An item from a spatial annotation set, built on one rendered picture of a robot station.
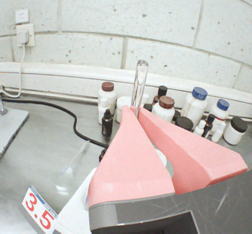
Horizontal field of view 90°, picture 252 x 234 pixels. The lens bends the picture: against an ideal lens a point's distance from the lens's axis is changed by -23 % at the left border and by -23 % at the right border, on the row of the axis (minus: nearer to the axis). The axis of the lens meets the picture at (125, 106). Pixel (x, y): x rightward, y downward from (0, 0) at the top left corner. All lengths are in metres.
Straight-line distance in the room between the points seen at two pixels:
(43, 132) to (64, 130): 0.06
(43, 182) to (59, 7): 0.50
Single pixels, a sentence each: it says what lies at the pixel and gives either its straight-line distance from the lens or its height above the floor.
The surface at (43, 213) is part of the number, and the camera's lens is 0.33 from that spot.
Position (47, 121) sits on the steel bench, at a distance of 0.52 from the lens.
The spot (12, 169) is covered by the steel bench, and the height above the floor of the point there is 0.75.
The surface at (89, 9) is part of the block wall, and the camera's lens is 0.53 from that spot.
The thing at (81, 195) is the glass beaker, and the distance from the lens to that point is 0.18.
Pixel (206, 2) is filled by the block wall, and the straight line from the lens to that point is 0.56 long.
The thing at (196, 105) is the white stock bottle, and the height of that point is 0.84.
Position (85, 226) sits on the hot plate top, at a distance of 0.24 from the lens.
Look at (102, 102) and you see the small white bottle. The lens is 0.44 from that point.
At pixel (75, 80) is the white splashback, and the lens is 0.56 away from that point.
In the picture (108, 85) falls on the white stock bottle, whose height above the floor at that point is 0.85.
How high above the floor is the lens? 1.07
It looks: 35 degrees down
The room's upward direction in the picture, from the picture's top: 8 degrees clockwise
